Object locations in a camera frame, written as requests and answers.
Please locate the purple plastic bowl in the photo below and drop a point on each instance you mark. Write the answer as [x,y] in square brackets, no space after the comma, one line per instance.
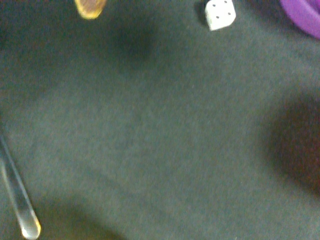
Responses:
[305,14]

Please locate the white dice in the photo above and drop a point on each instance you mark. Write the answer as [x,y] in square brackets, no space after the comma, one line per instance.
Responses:
[219,14]

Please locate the black tablecloth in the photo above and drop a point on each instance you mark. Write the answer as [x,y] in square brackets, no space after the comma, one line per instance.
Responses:
[145,125]

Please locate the metal spoon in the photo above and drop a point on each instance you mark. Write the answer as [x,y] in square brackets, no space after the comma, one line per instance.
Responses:
[27,219]

